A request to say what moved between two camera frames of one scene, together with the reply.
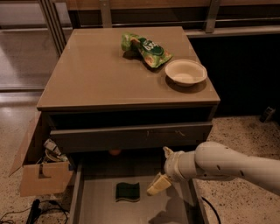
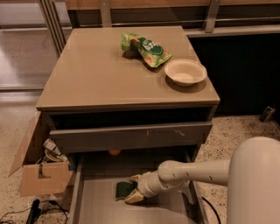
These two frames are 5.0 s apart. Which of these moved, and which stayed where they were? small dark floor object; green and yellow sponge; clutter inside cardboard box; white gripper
Moved: white gripper
Stayed: clutter inside cardboard box; small dark floor object; green and yellow sponge
